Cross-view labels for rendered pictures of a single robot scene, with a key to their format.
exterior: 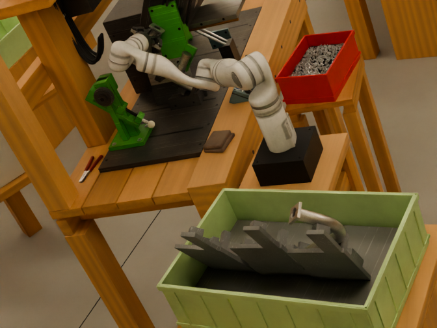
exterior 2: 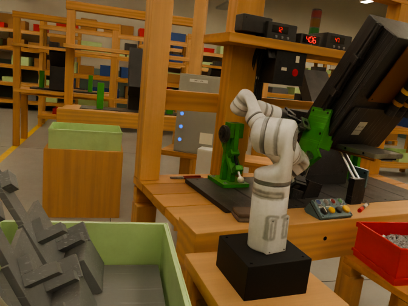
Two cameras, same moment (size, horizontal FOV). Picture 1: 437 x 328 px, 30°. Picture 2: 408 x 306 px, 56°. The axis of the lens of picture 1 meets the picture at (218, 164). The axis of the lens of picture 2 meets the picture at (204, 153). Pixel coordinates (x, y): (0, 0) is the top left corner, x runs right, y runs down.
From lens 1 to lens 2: 177 cm
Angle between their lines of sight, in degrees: 39
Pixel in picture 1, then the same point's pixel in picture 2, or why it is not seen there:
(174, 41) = (310, 141)
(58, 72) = (221, 106)
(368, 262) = not seen: outside the picture
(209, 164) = (217, 220)
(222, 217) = (140, 244)
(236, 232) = (138, 269)
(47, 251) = not seen: hidden behind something
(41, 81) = (206, 103)
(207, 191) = (186, 231)
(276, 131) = (257, 218)
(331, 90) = (397, 271)
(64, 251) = not seen: hidden behind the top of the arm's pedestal
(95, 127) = (218, 160)
